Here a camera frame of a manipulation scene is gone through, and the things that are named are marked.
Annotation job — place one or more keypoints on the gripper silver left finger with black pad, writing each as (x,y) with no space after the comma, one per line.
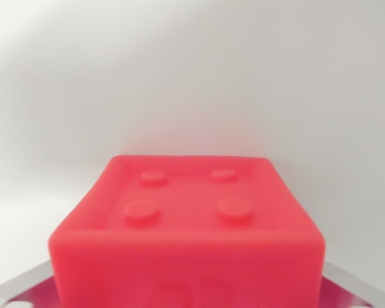
(29,288)

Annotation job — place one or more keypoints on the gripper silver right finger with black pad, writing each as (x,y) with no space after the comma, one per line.
(349,287)

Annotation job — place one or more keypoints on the red cube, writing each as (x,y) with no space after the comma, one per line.
(186,231)

